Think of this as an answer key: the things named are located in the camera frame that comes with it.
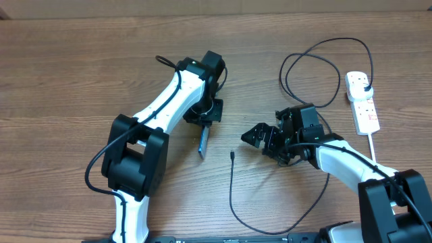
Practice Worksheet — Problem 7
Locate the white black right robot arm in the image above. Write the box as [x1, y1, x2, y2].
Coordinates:
[241, 103, 431, 243]

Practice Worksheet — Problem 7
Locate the white power strip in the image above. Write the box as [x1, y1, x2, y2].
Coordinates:
[345, 71, 380, 136]

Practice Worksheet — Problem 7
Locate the blue Galaxy smartphone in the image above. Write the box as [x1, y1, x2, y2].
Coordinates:
[198, 126, 210, 159]

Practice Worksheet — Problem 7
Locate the white charger plug adapter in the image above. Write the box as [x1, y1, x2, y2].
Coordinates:
[347, 82, 374, 102]

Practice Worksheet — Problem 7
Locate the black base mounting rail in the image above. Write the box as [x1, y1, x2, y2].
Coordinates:
[80, 232, 325, 243]

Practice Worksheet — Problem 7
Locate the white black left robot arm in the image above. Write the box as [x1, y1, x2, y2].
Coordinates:
[84, 51, 227, 242]

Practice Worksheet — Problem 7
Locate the black USB charger cable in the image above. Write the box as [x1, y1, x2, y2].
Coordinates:
[229, 37, 375, 236]

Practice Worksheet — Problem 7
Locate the white power strip cord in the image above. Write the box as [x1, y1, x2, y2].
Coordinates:
[367, 133, 377, 163]

